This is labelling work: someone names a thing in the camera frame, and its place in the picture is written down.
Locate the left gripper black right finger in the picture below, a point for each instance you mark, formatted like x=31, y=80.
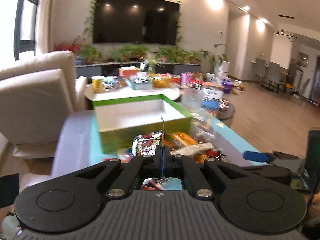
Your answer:
x=256, y=199

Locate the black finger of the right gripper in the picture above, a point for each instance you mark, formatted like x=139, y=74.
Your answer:
x=257, y=157

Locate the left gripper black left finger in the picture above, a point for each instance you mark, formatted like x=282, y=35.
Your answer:
x=66, y=203

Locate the black yellow snack packet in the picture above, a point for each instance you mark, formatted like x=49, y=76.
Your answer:
x=146, y=144

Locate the dark round side table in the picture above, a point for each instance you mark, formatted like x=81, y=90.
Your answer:
x=226, y=110

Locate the patterned table mat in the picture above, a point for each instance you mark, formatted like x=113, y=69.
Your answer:
x=79, y=144

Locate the orange cracker packet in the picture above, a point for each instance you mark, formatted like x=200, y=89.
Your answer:
x=181, y=139

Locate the blue white cardboard box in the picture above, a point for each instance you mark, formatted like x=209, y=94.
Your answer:
x=211, y=98

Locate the clear glass mug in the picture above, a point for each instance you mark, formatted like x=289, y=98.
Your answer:
x=192, y=99

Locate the green cardboard box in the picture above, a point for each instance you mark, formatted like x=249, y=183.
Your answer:
x=118, y=121

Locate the white round coffee table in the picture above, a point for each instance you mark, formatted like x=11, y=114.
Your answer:
x=172, y=92

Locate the beige sofa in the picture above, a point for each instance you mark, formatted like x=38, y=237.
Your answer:
x=37, y=96

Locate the yellow woven basket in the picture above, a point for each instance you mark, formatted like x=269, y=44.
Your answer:
x=161, y=81

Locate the yellow can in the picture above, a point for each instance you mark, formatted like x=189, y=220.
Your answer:
x=97, y=84

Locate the teal plastic basket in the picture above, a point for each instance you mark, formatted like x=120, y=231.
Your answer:
x=139, y=84

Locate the spider plant in vase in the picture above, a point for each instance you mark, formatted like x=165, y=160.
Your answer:
x=152, y=60

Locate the grey tv cabinet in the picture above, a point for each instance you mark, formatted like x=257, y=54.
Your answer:
x=112, y=68

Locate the orange tissue box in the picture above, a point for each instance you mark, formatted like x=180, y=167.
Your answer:
x=126, y=72

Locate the wall mounted black television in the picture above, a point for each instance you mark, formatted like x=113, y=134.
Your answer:
x=136, y=21

